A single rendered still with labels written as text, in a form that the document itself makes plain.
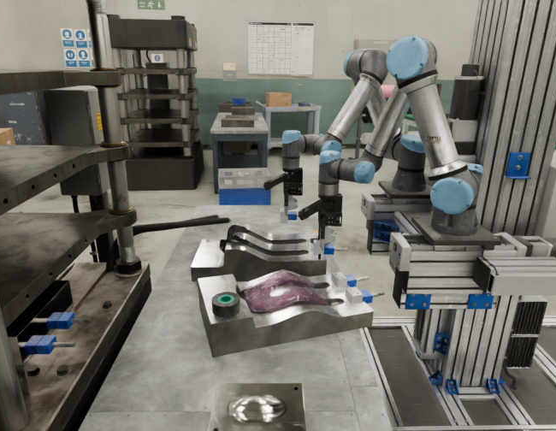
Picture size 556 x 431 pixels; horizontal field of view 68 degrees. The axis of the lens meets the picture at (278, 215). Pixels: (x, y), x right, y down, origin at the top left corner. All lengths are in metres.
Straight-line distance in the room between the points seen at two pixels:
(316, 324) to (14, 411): 0.77
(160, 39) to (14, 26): 3.89
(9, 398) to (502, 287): 1.37
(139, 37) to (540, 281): 4.75
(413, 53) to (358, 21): 6.92
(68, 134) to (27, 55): 6.96
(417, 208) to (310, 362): 1.01
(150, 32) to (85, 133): 3.72
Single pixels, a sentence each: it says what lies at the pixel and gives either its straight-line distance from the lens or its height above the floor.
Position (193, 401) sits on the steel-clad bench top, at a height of 0.80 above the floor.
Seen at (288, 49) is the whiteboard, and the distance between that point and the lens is 7.94.
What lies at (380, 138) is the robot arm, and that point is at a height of 1.32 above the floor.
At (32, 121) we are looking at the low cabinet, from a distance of 8.23.
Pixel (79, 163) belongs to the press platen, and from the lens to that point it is 1.46.
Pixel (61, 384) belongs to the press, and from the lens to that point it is 1.28.
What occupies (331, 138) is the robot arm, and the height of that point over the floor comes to 1.29.
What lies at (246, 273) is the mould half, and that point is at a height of 0.84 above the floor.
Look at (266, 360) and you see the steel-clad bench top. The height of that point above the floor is 0.80.
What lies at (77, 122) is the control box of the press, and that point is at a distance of 1.74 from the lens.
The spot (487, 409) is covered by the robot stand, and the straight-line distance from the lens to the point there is 2.12.
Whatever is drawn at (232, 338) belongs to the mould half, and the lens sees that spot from 1.20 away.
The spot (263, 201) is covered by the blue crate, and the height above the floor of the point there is 0.06.
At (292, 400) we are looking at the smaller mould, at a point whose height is 0.87.
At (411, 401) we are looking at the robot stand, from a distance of 2.04.
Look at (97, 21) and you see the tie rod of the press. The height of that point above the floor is 1.69.
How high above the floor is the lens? 1.57
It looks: 20 degrees down
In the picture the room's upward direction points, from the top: 1 degrees clockwise
